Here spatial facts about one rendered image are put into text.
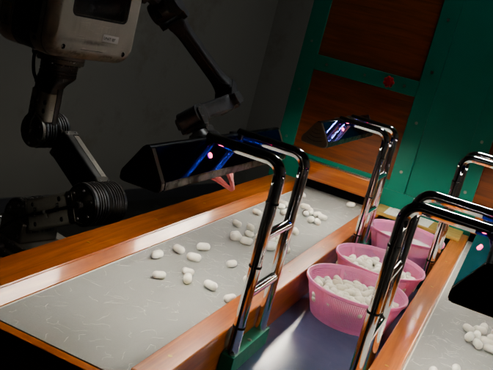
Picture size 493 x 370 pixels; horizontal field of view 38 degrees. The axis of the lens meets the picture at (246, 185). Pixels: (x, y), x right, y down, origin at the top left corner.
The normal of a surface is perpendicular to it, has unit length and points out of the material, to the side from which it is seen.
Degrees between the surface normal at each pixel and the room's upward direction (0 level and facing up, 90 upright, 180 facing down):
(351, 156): 90
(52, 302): 0
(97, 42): 90
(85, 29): 90
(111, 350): 0
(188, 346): 0
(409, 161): 90
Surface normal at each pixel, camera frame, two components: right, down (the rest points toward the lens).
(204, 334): 0.25, -0.94
